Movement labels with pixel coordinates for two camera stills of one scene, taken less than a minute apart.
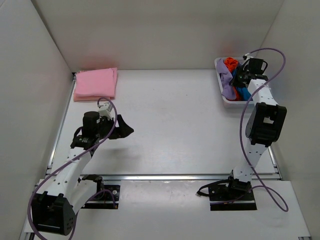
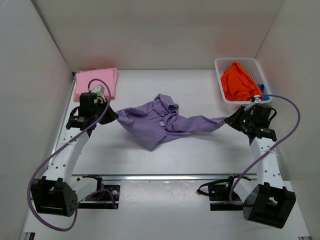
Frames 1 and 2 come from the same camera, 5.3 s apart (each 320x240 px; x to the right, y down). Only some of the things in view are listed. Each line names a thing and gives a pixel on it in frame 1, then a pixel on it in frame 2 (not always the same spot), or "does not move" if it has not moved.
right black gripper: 240,78 → 235,120
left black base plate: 107,199 does not move
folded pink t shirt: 95,84 does not move
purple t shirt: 226,75 → 154,122
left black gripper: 115,127 → 108,113
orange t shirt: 232,63 → 237,85
